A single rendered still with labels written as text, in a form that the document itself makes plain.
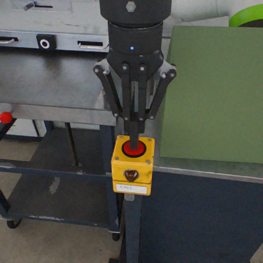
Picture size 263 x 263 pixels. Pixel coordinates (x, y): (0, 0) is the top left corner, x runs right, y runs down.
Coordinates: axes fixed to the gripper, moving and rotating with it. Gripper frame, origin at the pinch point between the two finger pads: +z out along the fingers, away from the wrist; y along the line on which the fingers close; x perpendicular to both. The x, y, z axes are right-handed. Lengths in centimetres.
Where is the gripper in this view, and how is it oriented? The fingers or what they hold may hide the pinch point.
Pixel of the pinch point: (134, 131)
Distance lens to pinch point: 46.7
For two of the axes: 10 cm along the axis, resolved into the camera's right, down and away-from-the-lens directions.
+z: 0.0, 7.5, 6.6
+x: -1.2, 6.6, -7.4
